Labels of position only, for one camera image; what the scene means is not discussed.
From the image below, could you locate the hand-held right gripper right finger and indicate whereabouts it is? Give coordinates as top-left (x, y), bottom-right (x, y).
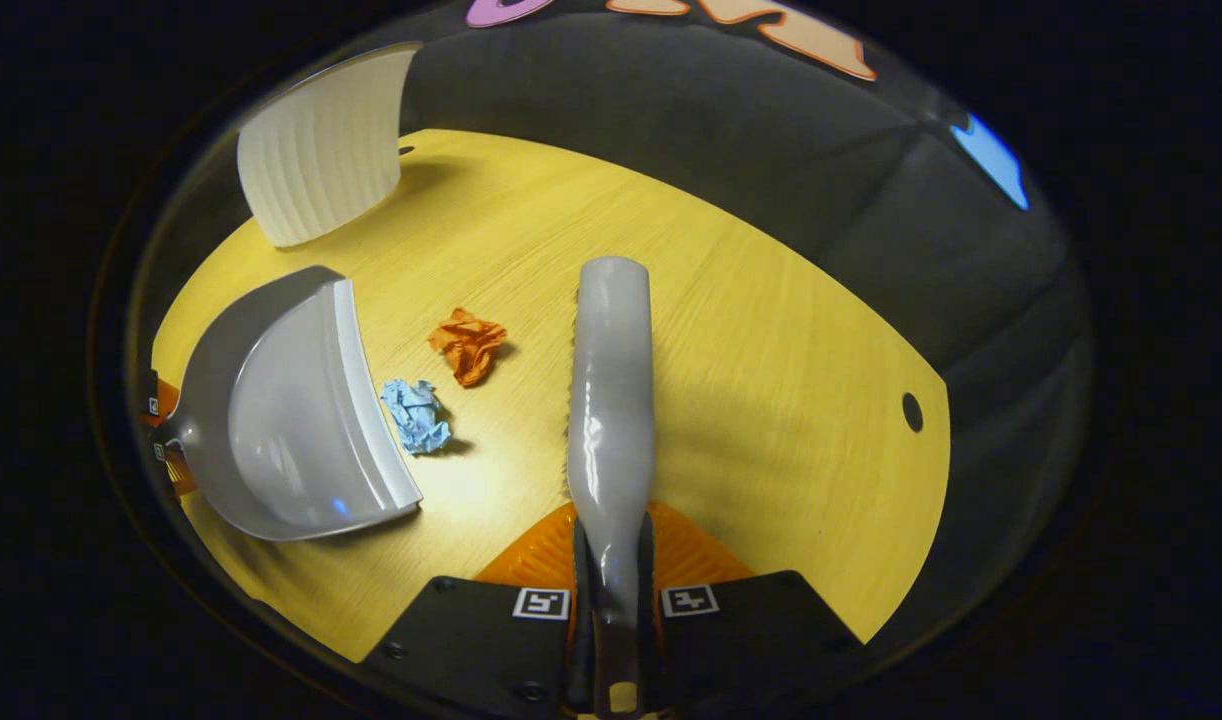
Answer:
top-left (636, 503), bottom-right (867, 717)

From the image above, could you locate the small grey broom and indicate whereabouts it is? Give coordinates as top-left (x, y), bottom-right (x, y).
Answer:
top-left (566, 256), bottom-right (657, 717)

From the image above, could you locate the wooden desktop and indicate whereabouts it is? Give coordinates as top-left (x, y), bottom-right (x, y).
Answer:
top-left (151, 128), bottom-right (952, 666)

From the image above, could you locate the white ribbed garbage bin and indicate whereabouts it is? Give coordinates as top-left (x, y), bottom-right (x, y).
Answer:
top-left (236, 45), bottom-right (422, 249)

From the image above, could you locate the orange paper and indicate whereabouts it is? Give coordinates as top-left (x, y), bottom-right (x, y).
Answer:
top-left (428, 307), bottom-right (509, 388)

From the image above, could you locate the blue paper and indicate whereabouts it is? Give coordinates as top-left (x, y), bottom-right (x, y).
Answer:
top-left (380, 378), bottom-right (453, 456)

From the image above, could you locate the grey plastic dustpan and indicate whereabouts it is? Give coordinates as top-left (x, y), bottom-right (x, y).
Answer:
top-left (151, 265), bottom-right (424, 542)

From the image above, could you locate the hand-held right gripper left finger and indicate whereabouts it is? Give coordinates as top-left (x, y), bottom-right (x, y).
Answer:
top-left (361, 503), bottom-right (597, 717)

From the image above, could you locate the black backdrop cloth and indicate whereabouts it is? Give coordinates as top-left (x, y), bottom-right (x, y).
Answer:
top-left (401, 0), bottom-right (1092, 561)

